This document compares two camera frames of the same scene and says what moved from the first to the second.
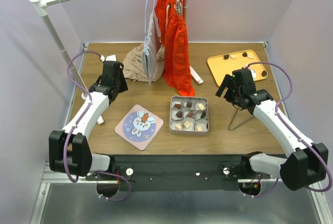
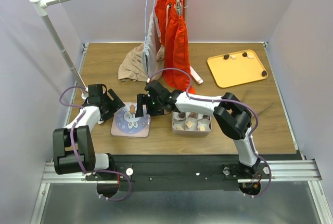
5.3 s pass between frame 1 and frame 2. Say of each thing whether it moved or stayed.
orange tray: stayed
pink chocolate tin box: stayed
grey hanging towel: stayed
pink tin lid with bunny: moved
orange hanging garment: stayed
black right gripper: moved
